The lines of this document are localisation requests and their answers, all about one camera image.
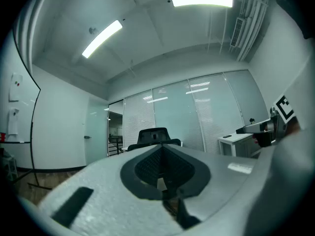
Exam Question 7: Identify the frosted glass door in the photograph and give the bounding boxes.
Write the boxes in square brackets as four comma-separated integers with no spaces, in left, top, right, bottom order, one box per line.
[84,99,109,166]

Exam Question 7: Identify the white side table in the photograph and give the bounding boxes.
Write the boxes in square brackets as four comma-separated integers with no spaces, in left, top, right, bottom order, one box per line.
[218,132,262,158]

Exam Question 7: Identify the white shelf rack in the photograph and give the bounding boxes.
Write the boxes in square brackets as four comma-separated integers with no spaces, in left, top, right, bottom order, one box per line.
[0,148,19,182]

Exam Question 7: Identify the black metal railing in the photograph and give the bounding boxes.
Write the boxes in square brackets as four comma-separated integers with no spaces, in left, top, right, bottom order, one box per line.
[108,135,124,156]

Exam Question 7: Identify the long ceiling light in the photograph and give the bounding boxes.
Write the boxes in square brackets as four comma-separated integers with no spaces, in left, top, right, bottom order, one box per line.
[171,0,234,8]
[82,20,124,59]

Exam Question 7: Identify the white paper sheet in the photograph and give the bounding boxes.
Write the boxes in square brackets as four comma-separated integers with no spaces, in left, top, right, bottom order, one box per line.
[9,72,24,102]
[7,108,20,136]

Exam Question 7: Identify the white air vent grille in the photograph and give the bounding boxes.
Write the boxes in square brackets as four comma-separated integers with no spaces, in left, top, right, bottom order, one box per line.
[229,17,247,49]

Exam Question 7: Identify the whiteboard with black stand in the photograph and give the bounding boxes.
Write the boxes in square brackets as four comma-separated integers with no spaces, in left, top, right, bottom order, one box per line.
[0,27,53,190]

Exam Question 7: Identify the person's right forearm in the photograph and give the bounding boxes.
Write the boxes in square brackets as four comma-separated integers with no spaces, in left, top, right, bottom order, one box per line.
[285,119,301,135]

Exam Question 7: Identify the black office chair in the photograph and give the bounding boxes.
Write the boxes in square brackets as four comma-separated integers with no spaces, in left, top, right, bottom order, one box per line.
[127,127,183,152]

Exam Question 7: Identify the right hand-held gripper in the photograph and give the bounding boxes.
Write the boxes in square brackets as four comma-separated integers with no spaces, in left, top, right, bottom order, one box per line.
[235,94,298,148]

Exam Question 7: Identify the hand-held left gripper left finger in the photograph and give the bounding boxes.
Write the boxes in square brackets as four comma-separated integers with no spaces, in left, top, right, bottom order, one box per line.
[38,143,185,236]

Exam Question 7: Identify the white ceiling pipes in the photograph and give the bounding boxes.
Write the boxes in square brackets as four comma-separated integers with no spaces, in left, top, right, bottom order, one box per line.
[235,0,272,62]

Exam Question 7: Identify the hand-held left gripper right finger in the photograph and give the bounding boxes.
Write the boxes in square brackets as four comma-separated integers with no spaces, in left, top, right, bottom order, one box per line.
[161,143,258,225]

